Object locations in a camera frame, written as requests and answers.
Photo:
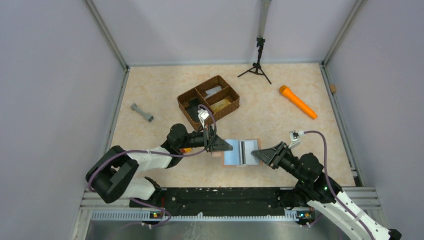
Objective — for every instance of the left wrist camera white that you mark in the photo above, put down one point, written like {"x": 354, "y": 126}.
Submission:
{"x": 203, "y": 115}

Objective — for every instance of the yellow red toy car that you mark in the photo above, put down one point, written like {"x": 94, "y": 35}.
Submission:
{"x": 186, "y": 151}

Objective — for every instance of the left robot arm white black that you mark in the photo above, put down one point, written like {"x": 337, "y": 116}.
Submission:
{"x": 112, "y": 175}

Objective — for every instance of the gold card in basket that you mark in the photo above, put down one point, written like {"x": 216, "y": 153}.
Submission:
{"x": 219, "y": 105}

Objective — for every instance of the orange flashlight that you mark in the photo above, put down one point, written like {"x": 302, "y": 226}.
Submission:
{"x": 287, "y": 93}

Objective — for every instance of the black mini tripod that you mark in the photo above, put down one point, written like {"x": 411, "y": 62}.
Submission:
{"x": 256, "y": 68}

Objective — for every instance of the silver card in basket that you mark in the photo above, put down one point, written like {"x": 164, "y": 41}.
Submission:
{"x": 212, "y": 91}

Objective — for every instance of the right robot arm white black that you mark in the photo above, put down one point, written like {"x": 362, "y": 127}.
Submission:
{"x": 322, "y": 193}

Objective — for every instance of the black object in basket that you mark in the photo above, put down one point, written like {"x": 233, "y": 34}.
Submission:
{"x": 192, "y": 108}

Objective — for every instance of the brown leather card holder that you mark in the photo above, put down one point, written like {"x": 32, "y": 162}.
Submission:
{"x": 231, "y": 158}

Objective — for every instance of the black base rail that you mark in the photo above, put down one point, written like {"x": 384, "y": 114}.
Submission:
{"x": 228, "y": 201}

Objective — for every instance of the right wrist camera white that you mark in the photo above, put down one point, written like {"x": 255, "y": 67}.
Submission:
{"x": 295, "y": 138}

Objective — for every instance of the brown wicker divided basket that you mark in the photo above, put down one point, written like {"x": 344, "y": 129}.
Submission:
{"x": 198, "y": 92}

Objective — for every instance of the grey plastic connector piece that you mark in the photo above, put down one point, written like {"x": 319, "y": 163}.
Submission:
{"x": 147, "y": 116}

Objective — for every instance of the grey credit card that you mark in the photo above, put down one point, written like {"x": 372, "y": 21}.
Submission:
{"x": 245, "y": 152}

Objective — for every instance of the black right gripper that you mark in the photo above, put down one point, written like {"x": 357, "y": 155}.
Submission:
{"x": 281, "y": 155}

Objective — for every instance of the small tan block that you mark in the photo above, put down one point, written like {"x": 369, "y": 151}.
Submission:
{"x": 332, "y": 88}

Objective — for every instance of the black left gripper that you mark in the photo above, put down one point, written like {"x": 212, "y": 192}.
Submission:
{"x": 212, "y": 140}

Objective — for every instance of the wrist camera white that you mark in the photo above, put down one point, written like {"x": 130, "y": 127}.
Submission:
{"x": 295, "y": 138}
{"x": 203, "y": 115}

